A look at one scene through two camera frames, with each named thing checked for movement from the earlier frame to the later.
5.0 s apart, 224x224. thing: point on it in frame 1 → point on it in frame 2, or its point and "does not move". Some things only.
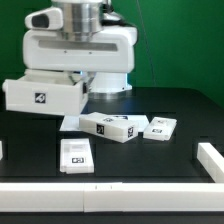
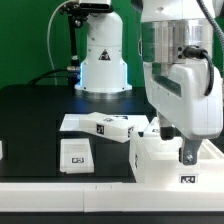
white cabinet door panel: [76, 156] does not move
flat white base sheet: [72, 122] does not move
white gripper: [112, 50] → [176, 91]
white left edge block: [1, 152] does not move
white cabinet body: [50, 92] → [153, 160]
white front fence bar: [109, 197] does not move
